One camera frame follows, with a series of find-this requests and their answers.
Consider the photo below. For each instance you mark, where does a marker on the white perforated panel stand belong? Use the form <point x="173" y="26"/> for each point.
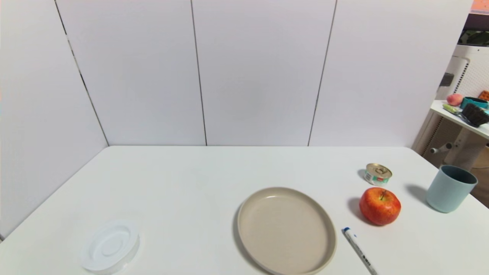
<point x="475" y="72"/>

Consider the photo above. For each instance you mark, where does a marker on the small tin can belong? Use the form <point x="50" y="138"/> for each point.
<point x="378" y="175"/>

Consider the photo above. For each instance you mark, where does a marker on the beige round plate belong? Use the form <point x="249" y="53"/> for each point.
<point x="284" y="233"/>

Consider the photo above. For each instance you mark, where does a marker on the black brush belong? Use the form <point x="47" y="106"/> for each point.
<point x="475" y="115"/>

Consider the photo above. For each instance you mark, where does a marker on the teal bowl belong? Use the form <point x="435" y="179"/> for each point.
<point x="473" y="101"/>

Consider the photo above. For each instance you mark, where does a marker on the white marker pen blue cap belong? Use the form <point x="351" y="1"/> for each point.
<point x="358" y="248"/>

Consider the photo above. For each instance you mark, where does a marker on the white side table top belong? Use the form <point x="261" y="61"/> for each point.
<point x="479" y="132"/>

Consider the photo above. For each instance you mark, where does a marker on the light blue cup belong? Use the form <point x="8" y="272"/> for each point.
<point x="447" y="194"/>

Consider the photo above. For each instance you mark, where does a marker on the white side table pedestal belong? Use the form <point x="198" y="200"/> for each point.
<point x="464" y="149"/>

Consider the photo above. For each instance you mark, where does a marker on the red apple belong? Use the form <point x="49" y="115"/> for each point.
<point x="378" y="210"/>

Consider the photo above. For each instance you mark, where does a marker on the orange block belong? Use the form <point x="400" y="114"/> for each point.
<point x="484" y="95"/>

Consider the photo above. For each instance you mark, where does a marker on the pink peach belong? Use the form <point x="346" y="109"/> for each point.
<point x="454" y="99"/>

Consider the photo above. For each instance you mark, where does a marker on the white round plastic container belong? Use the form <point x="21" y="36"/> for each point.
<point x="110" y="246"/>

